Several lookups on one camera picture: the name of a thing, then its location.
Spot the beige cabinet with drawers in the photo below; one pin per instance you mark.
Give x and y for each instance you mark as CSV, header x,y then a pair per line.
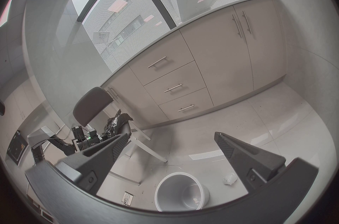
x,y
211,72

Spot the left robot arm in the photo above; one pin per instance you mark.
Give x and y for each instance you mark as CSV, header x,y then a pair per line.
x,y
39,137

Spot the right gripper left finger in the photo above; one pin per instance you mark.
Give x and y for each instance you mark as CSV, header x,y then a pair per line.
x,y
87,164

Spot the small crumpled white paper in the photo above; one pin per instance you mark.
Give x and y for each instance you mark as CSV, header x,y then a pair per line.
x,y
196,201

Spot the white trash bin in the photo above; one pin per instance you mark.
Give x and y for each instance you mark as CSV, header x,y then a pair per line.
x,y
169,191

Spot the black plastic bag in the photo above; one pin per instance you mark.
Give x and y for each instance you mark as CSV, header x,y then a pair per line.
x,y
117,122

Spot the window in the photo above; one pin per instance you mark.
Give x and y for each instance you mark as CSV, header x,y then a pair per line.
x,y
119,32

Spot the grey padded white chair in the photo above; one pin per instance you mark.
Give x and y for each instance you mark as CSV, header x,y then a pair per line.
x,y
90,107

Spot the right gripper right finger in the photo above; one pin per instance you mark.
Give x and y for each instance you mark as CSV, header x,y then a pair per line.
x,y
251,162

